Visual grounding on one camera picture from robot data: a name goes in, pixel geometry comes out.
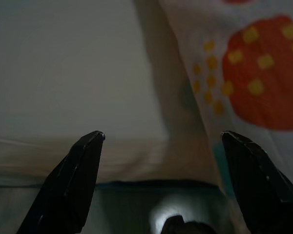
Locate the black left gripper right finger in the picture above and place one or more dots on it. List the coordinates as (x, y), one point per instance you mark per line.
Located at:
(261, 195)

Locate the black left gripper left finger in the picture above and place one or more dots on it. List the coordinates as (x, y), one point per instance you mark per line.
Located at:
(68, 190)

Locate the pink pillow with orange print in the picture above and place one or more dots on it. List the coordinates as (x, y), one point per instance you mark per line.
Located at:
(258, 73)

